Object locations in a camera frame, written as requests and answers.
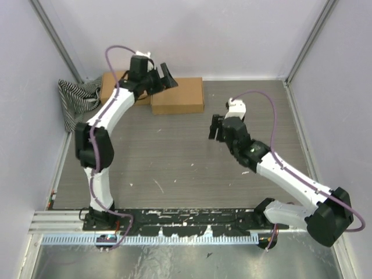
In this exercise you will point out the right aluminium corner post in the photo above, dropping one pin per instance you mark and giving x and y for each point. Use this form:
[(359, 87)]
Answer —
[(311, 39)]

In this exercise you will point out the left aluminium corner post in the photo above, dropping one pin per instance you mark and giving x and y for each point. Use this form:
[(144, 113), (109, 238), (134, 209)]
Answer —
[(46, 22)]

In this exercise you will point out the aluminium front frame rail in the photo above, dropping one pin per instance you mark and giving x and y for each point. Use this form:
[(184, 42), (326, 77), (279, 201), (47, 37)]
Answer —
[(60, 220)]

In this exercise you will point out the white slotted cable duct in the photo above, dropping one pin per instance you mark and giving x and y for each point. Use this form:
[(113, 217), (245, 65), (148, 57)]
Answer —
[(90, 239)]

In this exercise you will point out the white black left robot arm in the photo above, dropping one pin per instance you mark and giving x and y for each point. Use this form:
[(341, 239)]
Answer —
[(93, 146)]

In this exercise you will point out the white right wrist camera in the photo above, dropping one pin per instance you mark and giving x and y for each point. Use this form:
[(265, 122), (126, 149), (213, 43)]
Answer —
[(235, 108)]

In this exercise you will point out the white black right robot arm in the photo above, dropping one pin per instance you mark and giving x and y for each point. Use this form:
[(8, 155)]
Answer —
[(323, 212)]

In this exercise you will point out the striped black white cloth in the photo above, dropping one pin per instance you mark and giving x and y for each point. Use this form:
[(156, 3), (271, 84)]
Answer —
[(78, 99)]

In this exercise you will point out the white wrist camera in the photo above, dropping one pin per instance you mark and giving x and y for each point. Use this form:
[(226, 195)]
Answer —
[(235, 108), (150, 65)]

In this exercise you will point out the aluminium corner post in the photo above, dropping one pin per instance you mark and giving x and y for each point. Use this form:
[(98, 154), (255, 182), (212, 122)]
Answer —
[(311, 39), (46, 22)]

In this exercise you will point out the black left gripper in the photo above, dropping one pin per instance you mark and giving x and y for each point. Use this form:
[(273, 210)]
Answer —
[(164, 83)]

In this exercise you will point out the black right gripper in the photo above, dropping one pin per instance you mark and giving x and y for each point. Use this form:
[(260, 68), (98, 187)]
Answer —
[(217, 123)]

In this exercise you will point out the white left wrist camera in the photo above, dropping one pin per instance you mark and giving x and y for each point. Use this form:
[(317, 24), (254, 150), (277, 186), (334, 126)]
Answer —
[(150, 65)]

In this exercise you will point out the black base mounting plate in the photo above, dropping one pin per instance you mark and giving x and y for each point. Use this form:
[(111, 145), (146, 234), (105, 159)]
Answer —
[(179, 222)]

